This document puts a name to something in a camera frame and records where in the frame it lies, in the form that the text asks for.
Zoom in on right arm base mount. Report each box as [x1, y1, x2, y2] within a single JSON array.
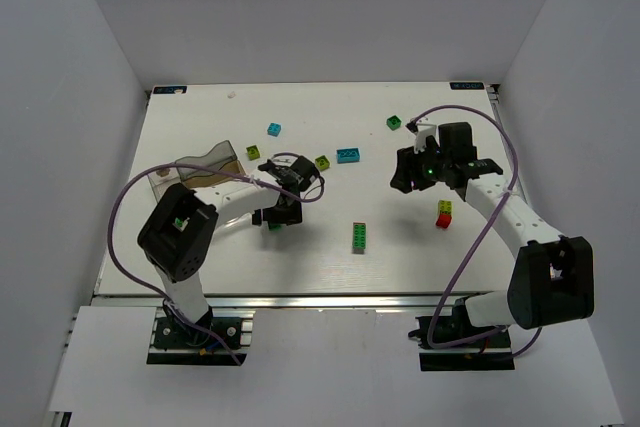
[[407, 316, 515, 372]]

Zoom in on dark green square lego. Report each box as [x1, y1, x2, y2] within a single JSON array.
[[386, 115, 402, 130]]

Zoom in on right blue corner label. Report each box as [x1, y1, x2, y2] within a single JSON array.
[[449, 81, 485, 91]]

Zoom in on yellow lego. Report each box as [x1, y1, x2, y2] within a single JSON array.
[[438, 200, 452, 216]]

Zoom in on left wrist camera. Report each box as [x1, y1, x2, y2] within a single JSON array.
[[257, 157, 292, 179]]

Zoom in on lime lego brick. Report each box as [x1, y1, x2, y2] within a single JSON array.
[[246, 145, 261, 161], [315, 155, 330, 171]]

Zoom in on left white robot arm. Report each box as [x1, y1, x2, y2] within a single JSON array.
[[137, 156, 321, 327]]

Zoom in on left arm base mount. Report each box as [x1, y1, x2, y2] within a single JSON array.
[[146, 308, 253, 367]]

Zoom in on clear plastic sorting tray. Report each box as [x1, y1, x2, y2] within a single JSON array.
[[149, 139, 261, 238]]

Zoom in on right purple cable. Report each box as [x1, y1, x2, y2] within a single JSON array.
[[409, 105, 544, 359]]

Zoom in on left blue corner label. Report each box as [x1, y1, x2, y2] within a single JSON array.
[[152, 85, 187, 95]]

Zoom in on long cyan lego brick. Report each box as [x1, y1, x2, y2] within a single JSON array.
[[336, 148, 360, 164]]

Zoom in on blue corner label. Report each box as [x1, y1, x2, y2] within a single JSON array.
[[449, 81, 485, 91], [152, 85, 187, 95]]

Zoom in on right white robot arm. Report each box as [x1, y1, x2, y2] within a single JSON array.
[[390, 121, 595, 349]]

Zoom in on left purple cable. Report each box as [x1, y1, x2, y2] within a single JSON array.
[[107, 152, 326, 366]]

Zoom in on small red lego brick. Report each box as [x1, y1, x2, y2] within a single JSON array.
[[436, 213, 452, 229]]

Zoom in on small cyan lego brick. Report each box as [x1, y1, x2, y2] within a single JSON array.
[[267, 123, 281, 137]]

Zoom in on purple cable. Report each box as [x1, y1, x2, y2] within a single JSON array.
[[409, 105, 544, 359], [107, 152, 326, 366]]

